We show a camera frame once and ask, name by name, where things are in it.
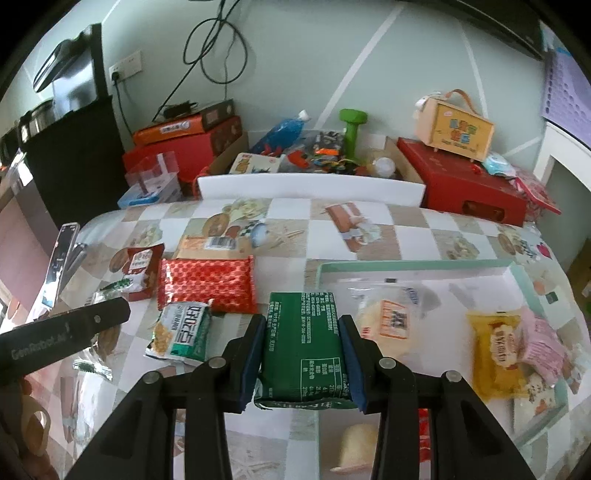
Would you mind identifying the cardboard box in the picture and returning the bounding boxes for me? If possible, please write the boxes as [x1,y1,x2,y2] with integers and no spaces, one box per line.
[196,131,426,185]

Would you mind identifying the clear bread packet green ends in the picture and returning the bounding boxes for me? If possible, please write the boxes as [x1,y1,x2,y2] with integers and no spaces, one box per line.
[74,279,134,381]

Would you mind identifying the clear rice cracker packet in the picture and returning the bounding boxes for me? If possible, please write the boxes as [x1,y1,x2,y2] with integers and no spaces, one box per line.
[348,286,435,361]

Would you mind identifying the brown cabinet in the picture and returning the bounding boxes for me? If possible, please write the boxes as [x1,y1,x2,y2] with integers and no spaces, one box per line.
[0,185,61,296]

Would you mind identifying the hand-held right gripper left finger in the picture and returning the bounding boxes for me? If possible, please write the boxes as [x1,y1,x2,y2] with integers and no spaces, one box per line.
[65,314,269,480]

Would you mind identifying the pink snack packet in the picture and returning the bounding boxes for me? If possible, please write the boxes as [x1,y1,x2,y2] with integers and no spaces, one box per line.
[522,314,578,384]

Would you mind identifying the black and silver appliance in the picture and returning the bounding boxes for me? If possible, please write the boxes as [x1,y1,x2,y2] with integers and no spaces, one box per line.
[32,23,105,116]

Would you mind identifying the clear plastic container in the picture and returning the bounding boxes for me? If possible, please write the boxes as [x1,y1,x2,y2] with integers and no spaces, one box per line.
[117,178,183,209]

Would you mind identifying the red packet white label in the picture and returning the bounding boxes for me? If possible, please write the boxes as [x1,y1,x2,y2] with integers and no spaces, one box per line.
[108,243,165,303]

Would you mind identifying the yellow snack packet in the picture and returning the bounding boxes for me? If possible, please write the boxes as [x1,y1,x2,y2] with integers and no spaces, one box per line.
[466,309,529,400]

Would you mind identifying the smartphone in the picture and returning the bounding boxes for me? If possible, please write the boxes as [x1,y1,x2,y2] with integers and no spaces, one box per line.
[39,223,81,319]

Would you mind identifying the grey phone stand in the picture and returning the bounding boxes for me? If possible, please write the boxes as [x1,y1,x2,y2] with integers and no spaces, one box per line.
[60,242,88,289]

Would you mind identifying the clear plastic box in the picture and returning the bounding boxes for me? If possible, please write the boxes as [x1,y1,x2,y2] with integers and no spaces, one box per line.
[126,151,181,195]

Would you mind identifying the flat red box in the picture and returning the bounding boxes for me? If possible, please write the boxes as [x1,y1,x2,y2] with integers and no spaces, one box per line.
[397,137,528,227]

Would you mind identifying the blue plastic bag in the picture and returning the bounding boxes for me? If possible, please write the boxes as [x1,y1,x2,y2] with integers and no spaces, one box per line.
[252,110,312,153]

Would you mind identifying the shiny red patterned packet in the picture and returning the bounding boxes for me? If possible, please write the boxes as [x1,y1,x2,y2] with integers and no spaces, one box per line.
[157,256,257,315]

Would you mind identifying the green and white snack packet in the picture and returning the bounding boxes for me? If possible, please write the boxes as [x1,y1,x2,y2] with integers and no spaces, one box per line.
[145,300,213,365]

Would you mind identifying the silver rice cooker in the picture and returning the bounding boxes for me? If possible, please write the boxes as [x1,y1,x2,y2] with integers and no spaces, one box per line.
[18,99,56,139]

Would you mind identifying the white and yellow card box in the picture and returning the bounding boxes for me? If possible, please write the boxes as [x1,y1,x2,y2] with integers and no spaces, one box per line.
[228,152,284,175]

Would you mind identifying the black cable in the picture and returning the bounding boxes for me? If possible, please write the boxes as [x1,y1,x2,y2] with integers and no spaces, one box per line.
[157,0,252,116]

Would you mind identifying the green dumbbell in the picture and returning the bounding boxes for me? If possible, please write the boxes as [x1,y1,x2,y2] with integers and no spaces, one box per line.
[339,108,369,160]

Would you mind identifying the small white bottle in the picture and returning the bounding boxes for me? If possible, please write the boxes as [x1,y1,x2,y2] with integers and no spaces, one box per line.
[372,157,398,180]

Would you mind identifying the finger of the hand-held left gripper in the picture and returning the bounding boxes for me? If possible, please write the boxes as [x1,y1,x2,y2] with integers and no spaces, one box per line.
[0,296,131,381]

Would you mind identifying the black cabinet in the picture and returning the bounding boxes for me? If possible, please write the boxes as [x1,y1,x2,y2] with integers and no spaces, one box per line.
[21,95,127,222]

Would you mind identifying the red patterned pouch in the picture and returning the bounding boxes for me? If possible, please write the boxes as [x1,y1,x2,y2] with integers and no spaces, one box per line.
[512,171,561,215]

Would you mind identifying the purple board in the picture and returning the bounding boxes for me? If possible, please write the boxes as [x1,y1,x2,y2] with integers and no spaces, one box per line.
[538,44,591,148]

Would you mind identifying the small red snack packet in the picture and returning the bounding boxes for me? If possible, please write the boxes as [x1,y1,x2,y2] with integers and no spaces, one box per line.
[418,410,433,462]

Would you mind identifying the person's left hand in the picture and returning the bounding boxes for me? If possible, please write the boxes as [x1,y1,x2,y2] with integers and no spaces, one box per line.
[0,376,61,480]

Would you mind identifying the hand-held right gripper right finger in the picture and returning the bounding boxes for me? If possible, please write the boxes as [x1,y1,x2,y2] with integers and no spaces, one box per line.
[337,314,539,480]

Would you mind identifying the white wall socket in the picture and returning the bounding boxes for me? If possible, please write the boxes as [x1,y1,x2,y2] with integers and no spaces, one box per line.
[109,52,141,81]

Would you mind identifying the white foam board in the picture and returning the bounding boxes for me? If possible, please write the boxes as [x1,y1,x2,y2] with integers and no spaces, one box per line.
[198,173,426,208]

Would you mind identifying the pile of small toys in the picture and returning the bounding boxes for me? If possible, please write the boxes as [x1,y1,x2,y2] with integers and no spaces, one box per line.
[286,130,365,175]

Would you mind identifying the dark green snack packet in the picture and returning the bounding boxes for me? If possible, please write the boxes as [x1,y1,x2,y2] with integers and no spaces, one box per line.
[254,291,358,411]

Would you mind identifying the large red box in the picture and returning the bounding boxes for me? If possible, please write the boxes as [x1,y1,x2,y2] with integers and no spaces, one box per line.
[122,115,243,199]

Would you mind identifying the wooden toy box with handle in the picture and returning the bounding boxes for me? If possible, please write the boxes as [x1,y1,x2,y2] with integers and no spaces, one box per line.
[414,89,495,160]

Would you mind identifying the teal tray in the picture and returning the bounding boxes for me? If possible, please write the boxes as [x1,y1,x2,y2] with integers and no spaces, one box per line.
[318,259,571,450]

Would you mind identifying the black power adapter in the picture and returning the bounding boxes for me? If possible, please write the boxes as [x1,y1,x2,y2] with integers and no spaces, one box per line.
[159,100,199,118]

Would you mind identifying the long orange box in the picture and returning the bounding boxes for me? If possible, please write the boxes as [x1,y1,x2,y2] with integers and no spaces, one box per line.
[133,99,235,146]

